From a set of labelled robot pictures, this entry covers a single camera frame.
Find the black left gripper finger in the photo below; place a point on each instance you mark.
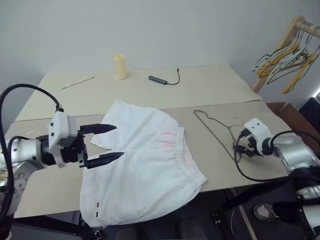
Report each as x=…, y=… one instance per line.
x=100, y=128
x=105, y=160

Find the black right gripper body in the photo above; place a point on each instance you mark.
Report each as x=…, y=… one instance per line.
x=253, y=148

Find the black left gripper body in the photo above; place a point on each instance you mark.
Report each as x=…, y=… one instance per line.
x=72, y=153

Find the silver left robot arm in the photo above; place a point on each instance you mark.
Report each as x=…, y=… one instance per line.
x=23, y=150

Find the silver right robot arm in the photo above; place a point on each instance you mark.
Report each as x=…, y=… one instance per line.
x=295, y=150

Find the white shorts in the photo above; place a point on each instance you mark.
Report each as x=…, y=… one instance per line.
x=140, y=170

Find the brown cardboard box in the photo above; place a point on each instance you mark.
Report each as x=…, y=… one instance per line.
x=287, y=117

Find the pale pencil with green tip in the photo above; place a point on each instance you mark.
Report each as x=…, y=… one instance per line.
x=77, y=83

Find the tape roll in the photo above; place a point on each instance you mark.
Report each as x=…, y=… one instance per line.
x=263, y=212

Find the pale yellow cylinder container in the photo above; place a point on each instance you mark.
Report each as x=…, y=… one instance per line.
x=121, y=67

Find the black box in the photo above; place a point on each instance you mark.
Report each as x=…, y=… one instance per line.
x=311, y=110

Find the dark rounded shape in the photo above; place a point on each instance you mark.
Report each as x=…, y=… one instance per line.
x=120, y=233

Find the wooden clothes rack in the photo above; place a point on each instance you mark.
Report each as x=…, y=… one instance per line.
x=290, y=37

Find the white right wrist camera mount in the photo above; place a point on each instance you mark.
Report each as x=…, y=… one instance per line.
x=258, y=131

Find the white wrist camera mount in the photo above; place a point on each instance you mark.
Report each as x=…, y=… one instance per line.
x=61, y=127
x=258, y=131

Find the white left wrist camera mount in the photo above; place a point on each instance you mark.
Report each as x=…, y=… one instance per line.
x=61, y=127

